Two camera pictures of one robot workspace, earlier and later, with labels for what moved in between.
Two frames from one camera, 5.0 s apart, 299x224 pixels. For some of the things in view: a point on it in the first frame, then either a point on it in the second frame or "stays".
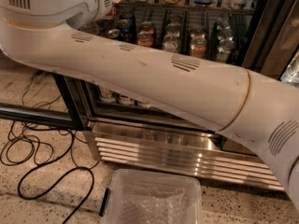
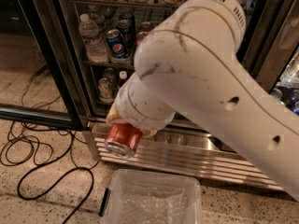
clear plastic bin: (139, 196) stays
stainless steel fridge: (255, 27) stays
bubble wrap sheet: (150, 203) stays
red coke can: (114, 10) → (122, 139)
